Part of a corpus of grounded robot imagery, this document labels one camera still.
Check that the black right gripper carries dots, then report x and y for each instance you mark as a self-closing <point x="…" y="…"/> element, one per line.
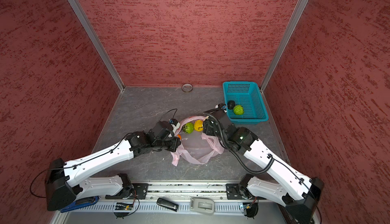
<point x="207" y="127"/>

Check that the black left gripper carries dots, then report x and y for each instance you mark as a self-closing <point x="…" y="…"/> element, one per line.
<point x="175" y="142"/>

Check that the yellow fruit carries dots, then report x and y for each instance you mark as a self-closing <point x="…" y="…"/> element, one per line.
<point x="198" y="125"/>

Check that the green fruit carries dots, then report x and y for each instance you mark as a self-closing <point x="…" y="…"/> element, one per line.
<point x="188" y="128"/>
<point x="238" y="110"/>

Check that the pink plastic bag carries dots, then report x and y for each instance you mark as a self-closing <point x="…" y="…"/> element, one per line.
<point x="196" y="148"/>

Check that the dark avocado fruit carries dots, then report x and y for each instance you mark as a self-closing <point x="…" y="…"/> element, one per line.
<point x="231" y="104"/>

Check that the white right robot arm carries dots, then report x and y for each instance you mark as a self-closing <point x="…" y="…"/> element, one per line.
<point x="268" y="176"/>

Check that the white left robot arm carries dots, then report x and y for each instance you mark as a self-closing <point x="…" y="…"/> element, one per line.
<point x="67" y="182"/>

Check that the teal plastic basket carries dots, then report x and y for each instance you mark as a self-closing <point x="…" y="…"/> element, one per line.
<point x="246" y="94"/>

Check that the black remote stick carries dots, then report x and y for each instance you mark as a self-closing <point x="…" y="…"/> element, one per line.
<point x="167" y="204"/>

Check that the left circuit board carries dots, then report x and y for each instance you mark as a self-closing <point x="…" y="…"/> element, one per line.
<point x="124" y="206"/>

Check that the circuit board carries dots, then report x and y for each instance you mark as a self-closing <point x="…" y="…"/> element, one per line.
<point x="250" y="210"/>
<point x="124" y="206"/>

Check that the right circuit board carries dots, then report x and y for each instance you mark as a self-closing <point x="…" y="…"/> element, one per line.
<point x="250" y="210"/>

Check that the blue utility tool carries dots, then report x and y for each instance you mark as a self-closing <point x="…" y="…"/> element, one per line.
<point x="81" y="203"/>

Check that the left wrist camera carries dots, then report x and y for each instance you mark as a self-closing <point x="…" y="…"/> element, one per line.
<point x="165" y="129"/>

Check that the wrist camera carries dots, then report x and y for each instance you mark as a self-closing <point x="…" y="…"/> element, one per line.
<point x="165" y="129"/>
<point x="221" y="106"/>

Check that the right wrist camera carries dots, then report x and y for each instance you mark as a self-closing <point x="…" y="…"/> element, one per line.
<point x="221" y="106"/>

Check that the aluminium front rail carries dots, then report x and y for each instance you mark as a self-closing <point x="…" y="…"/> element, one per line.
<point x="195" y="189"/>

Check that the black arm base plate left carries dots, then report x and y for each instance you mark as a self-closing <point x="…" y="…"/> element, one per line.
<point x="136" y="190"/>

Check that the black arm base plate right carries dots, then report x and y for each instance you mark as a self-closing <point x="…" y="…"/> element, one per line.
<point x="235" y="191"/>

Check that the grey plastic handle device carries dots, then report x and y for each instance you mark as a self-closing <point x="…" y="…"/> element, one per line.
<point x="202" y="206"/>

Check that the aluminium corner post right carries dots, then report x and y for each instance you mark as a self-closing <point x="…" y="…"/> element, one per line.
<point x="292" y="23"/>

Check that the aluminium corner post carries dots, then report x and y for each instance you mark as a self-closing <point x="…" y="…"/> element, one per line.
<point x="81" y="15"/>
<point x="292" y="23"/>

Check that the aluminium corner post left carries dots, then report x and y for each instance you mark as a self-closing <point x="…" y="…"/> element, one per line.
<point x="81" y="15"/>

